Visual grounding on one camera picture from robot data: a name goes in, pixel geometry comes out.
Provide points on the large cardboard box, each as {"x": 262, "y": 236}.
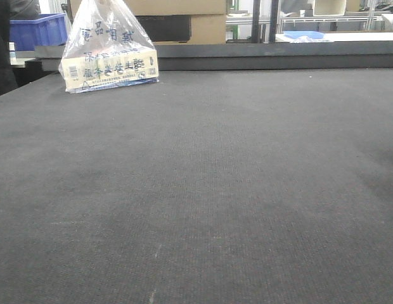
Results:
{"x": 184, "y": 22}

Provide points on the black vertical pole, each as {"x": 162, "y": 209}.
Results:
{"x": 255, "y": 37}

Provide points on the blue tray on table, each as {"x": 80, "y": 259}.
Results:
{"x": 298, "y": 34}

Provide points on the clear plastic bag with box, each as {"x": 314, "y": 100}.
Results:
{"x": 107, "y": 48}

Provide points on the blue plastic crate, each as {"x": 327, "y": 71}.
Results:
{"x": 47, "y": 30}

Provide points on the white plastic bin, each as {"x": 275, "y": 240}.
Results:
{"x": 329, "y": 7}

